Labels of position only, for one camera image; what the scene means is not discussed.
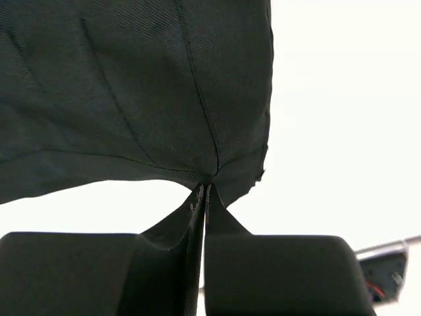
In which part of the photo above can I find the black skirt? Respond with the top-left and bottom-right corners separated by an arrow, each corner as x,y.
1,1 -> 274,205

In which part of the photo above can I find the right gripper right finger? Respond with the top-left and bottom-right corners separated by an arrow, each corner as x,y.
204,186 -> 374,316

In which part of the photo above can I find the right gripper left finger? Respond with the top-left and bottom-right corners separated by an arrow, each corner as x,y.
1,184 -> 205,316

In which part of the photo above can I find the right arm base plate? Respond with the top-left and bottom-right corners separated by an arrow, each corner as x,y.
355,236 -> 420,307

